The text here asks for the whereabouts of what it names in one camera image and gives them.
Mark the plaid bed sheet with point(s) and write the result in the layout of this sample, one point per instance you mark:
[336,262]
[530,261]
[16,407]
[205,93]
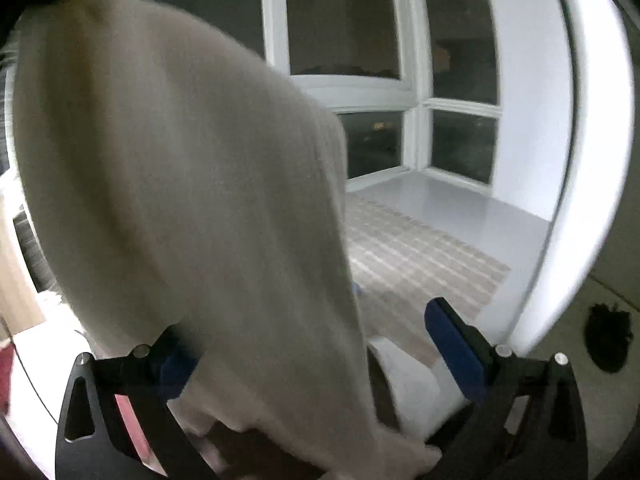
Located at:
[399,264]

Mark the white window frame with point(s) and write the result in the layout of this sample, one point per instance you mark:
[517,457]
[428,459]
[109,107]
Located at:
[415,82]

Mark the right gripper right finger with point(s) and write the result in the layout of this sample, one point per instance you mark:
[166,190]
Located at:
[527,420]

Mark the cream knit sweater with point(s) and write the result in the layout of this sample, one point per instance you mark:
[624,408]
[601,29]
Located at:
[174,178]

